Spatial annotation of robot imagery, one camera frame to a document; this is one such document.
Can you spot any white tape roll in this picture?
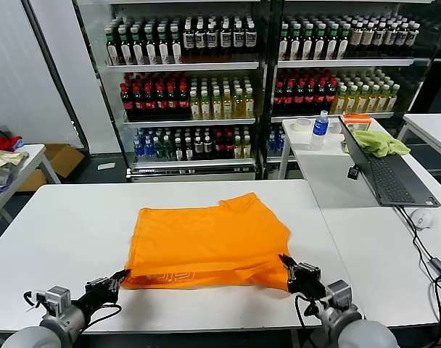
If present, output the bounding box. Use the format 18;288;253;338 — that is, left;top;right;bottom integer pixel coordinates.
290;118;313;133

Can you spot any beige cloth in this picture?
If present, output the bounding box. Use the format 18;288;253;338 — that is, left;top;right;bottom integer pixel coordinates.
0;146;28;175

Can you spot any dark grey laptop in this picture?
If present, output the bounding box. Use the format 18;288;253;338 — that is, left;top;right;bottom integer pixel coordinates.
338;115;441;208

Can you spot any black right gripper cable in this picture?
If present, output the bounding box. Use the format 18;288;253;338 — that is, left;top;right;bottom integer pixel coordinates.
294;292;318;329

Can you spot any white computer mouse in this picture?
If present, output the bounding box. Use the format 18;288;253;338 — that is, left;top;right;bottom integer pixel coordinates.
411;208;434;230

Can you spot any white side table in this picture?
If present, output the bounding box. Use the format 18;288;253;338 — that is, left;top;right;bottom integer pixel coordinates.
294;151;441;329
280;116;405;181
0;143;62;233
401;112;441;164

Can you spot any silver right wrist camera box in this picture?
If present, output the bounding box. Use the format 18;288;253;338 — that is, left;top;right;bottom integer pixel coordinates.
327;280;353;309

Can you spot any clear water bottle blue label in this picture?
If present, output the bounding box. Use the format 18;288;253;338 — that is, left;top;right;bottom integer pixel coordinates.
309;110;330;152

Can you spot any lime green cloth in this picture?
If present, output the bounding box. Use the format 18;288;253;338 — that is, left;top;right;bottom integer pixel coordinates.
345;129;412;159

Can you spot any black hub cable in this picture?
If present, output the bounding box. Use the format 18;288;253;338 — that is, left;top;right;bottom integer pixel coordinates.
429;273;441;348

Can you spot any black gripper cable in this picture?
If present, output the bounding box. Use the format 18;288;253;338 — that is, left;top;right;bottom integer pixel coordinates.
77;303;123;336
294;292;318;329

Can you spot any grey usb hub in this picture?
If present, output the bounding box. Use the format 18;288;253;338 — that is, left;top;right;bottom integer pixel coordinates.
426;257;441;282

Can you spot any orange-lid plastic container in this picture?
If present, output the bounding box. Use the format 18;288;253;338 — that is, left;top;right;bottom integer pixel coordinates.
342;113;373;132

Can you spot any green-cap dark drink bottle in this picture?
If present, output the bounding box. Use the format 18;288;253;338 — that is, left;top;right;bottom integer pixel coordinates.
144;28;157;65
278;23;291;61
106;28;120;65
170;28;184;65
157;28;170;65
301;23;314;61
131;28;145;65
289;23;302;61
119;28;133;65
313;23;326;61
337;23;350;61
325;23;338;61

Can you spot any brown cardboard box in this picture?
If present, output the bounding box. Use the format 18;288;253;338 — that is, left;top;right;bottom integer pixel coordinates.
17;144;86;192

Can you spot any red cloth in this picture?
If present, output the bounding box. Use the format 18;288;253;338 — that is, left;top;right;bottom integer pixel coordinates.
0;136;24;152

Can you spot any glass beverage display cabinet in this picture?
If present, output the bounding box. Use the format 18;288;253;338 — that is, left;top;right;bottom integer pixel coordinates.
269;0;439;181
73;0;273;182

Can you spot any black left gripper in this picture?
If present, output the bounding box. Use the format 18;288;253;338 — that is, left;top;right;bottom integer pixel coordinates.
73;268;130;318

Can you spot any black left camera cable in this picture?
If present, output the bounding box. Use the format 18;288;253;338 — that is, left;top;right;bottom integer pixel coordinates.
23;289;44;309

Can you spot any orange t-shirt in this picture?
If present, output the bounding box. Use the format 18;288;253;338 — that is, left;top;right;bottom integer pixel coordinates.
120;191;292;293

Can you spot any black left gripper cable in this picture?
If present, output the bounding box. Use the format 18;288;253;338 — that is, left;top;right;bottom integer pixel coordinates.
77;303;123;336

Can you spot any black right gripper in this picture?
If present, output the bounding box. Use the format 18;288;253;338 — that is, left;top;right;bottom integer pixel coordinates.
278;254;326;298

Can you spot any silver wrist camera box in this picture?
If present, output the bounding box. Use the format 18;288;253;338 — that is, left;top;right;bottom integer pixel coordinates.
34;286;73;315
327;280;353;309

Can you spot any grey cloth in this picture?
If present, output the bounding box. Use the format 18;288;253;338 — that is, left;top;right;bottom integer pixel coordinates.
0;165;20;186

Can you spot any black laptop cable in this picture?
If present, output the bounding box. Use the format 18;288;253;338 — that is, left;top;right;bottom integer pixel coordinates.
396;204;437;264

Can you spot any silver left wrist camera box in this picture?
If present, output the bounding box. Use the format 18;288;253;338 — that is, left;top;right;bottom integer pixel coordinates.
34;286;73;315

